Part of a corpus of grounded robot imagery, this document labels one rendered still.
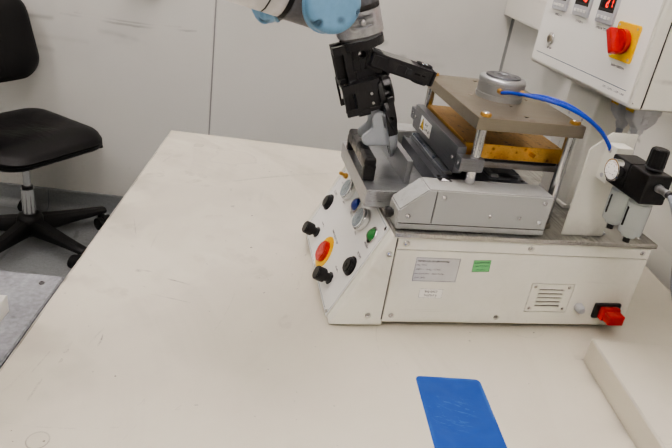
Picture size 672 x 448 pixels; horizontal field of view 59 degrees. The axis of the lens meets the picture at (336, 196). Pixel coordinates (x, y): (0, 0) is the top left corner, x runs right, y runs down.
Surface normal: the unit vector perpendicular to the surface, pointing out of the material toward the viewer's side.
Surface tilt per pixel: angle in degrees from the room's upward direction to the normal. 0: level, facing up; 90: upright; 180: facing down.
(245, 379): 0
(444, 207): 90
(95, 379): 0
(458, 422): 0
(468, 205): 90
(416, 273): 90
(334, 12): 87
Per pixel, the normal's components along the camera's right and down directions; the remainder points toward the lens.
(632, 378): 0.14, -0.90
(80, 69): 0.03, 0.42
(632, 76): -0.98, -0.06
